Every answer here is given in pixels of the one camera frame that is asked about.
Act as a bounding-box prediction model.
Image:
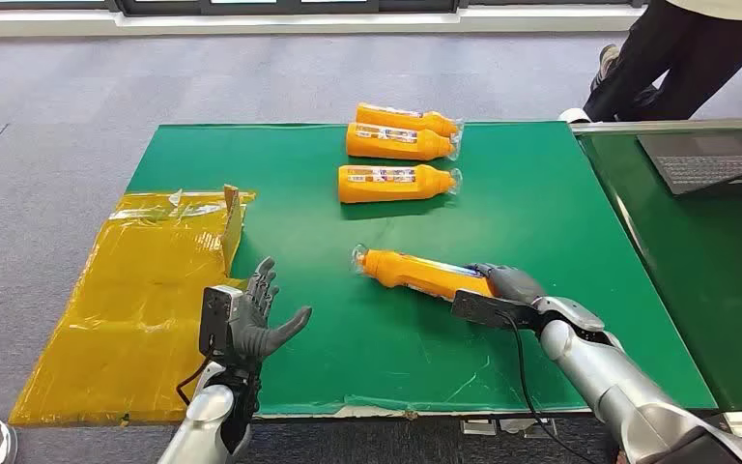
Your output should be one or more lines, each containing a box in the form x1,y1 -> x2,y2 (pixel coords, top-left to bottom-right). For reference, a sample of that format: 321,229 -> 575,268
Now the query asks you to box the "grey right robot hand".
467,262 -> 548,306

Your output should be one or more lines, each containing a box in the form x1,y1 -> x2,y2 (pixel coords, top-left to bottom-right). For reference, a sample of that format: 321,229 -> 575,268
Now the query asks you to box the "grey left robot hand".
230,257 -> 313,363

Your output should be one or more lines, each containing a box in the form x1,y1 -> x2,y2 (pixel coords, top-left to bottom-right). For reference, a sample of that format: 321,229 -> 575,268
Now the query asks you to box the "orange plastic bottle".
337,164 -> 463,205
355,102 -> 463,138
353,245 -> 500,303
345,122 -> 462,162

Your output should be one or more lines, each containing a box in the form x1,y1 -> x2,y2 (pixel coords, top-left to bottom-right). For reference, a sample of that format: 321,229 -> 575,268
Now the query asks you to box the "large green table mat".
126,121 -> 719,419

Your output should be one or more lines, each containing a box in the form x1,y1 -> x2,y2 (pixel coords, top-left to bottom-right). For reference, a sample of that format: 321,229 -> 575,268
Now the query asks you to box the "yellow taped cardboard sheet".
9,185 -> 258,428

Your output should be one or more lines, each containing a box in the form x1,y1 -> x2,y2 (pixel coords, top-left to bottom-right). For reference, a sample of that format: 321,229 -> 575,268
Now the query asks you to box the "green side table mat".
578,128 -> 742,412

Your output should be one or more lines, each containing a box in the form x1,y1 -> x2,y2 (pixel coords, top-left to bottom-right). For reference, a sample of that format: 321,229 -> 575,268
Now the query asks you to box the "dark grey laptop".
636,130 -> 742,196

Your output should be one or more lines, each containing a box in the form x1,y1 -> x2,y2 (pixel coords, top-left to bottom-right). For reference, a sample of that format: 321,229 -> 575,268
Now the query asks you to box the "person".
558,0 -> 742,125

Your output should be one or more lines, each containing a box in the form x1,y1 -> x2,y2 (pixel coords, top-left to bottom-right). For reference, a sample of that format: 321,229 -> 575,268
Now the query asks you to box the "white window sill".
0,6 -> 645,39

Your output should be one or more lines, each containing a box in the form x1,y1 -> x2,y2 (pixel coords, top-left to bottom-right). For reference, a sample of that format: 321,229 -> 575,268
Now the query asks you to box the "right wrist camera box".
450,289 -> 543,332

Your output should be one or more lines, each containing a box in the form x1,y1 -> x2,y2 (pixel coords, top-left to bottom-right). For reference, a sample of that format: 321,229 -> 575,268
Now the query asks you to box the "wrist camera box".
450,289 -> 543,332
199,285 -> 244,358

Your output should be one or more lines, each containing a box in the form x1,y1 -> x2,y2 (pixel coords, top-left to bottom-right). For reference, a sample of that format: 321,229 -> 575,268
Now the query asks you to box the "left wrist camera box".
199,285 -> 244,358

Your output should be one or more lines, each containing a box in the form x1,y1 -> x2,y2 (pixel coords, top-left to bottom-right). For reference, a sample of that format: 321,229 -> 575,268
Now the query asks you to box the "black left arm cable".
175,348 -> 216,408

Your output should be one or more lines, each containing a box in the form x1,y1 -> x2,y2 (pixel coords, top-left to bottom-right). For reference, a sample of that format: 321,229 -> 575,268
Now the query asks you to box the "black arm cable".
175,348 -> 216,408
501,312 -> 599,464

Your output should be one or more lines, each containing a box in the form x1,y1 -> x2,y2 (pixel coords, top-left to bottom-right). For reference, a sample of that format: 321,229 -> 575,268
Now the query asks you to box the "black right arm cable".
501,312 -> 599,464

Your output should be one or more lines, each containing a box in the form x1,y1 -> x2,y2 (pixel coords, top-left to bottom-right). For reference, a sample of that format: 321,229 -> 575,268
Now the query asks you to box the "metal side table rail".
569,117 -> 742,135

